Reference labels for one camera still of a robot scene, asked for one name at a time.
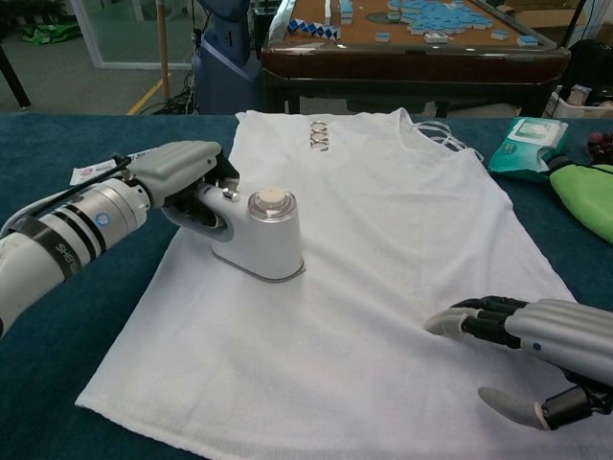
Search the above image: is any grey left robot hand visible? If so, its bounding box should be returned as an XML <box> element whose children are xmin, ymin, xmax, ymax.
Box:
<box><xmin>125</xmin><ymin>140</ymin><xmax>240</xmax><ymax>226</ymax></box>

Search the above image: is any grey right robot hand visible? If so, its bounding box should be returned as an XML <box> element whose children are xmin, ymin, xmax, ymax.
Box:
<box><xmin>423</xmin><ymin>295</ymin><xmax>613</xmax><ymax>430</ymax></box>

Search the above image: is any white handheld garment steamer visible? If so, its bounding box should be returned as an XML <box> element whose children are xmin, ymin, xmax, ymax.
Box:
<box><xmin>193</xmin><ymin>184</ymin><xmax>307</xmax><ymax>281</ymax></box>

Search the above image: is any white toothpaste tube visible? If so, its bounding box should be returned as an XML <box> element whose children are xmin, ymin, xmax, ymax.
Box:
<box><xmin>70</xmin><ymin>148</ymin><xmax>159</xmax><ymax>187</ymax></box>

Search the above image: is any blue chair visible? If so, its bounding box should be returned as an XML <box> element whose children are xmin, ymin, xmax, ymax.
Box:
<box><xmin>191</xmin><ymin>0</ymin><xmax>262</xmax><ymax>115</ymax></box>

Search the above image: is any wooden pole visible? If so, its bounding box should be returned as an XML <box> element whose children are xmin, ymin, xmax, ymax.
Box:
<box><xmin>156</xmin><ymin>0</ymin><xmax>172</xmax><ymax>100</ymax></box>

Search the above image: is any green cloth with black trim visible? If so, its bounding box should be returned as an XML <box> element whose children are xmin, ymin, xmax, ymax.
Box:
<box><xmin>548</xmin><ymin>155</ymin><xmax>613</xmax><ymax>241</ymax></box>

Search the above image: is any black table leg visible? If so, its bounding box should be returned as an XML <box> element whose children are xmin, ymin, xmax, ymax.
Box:
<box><xmin>0</xmin><ymin>47</ymin><xmax>33</xmax><ymax>109</ymax></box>

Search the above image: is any green bag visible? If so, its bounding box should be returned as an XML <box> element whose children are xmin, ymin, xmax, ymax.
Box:
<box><xmin>21</xmin><ymin>23</ymin><xmax>82</xmax><ymax>47</ymax></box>

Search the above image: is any green wet wipes pack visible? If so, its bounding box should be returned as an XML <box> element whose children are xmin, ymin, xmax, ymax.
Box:
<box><xmin>487</xmin><ymin>116</ymin><xmax>570</xmax><ymax>182</ymax></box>

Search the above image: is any dark red grape bunch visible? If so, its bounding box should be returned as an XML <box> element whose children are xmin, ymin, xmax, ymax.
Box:
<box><xmin>586</xmin><ymin>132</ymin><xmax>613</xmax><ymax>163</ymax></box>

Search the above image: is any blue white snake puzzle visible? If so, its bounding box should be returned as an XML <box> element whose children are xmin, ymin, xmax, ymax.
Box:
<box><xmin>285</xmin><ymin>17</ymin><xmax>342</xmax><ymax>40</ymax></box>

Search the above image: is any white sleeveless top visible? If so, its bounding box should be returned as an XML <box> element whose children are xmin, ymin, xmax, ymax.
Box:
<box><xmin>74</xmin><ymin>107</ymin><xmax>613</xmax><ymax>460</ymax></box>

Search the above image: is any brown mahjong table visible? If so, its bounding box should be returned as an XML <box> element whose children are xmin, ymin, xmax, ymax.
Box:
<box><xmin>261</xmin><ymin>0</ymin><xmax>574</xmax><ymax>116</ymax></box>

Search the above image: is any black bag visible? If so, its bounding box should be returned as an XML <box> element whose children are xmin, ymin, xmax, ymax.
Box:
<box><xmin>567</xmin><ymin>40</ymin><xmax>613</xmax><ymax>92</ymax></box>

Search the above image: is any pile of blue mahjong tiles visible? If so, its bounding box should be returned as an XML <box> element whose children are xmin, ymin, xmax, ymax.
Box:
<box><xmin>337</xmin><ymin>0</ymin><xmax>489</xmax><ymax>35</ymax></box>

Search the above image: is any tangle of floor cables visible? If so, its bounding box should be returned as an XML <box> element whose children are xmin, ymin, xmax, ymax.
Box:
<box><xmin>160</xmin><ymin>71</ymin><xmax>198</xmax><ymax>115</ymax></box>

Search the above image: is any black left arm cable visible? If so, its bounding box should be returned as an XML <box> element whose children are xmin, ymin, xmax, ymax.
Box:
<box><xmin>0</xmin><ymin>155</ymin><xmax>131</xmax><ymax>234</ymax></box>

